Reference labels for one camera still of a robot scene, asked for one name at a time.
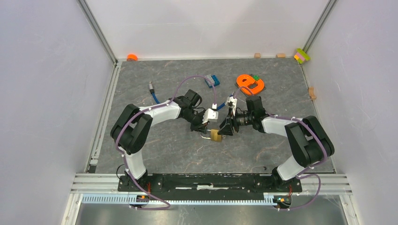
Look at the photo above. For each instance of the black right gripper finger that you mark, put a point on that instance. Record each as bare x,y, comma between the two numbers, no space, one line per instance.
227,131
225,123

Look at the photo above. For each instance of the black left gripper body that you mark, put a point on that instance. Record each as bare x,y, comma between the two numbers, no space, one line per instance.
196,121

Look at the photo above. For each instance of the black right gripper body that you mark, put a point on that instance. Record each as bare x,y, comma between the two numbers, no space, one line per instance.
234,119

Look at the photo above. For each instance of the brass padlock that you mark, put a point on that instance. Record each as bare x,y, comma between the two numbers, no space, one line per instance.
214,136

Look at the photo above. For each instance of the blue cable lock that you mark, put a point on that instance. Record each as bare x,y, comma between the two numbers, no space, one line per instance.
151,89

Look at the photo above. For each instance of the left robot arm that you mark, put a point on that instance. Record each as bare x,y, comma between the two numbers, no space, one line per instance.
131,129

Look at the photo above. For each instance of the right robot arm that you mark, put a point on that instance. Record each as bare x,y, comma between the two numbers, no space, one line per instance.
308,141

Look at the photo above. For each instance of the orange letter e block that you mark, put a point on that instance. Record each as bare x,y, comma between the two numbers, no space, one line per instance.
249,85

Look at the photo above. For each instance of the blue toy brick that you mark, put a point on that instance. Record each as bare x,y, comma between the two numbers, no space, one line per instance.
213,80

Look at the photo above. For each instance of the curved wooden block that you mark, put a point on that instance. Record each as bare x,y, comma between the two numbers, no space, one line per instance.
312,94

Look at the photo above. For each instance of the stacked coloured toy bricks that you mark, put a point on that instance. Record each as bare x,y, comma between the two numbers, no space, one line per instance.
301,56

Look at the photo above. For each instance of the orange round cap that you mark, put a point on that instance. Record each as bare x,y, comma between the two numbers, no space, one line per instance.
131,57

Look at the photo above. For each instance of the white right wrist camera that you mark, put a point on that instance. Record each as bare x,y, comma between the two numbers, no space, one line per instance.
231,103

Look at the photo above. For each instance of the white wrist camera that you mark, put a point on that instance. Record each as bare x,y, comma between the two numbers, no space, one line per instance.
231,103
211,114

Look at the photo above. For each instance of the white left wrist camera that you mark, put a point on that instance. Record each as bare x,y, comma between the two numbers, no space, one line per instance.
211,114

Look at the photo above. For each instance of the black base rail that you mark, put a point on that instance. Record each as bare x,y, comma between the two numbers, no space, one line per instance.
209,186

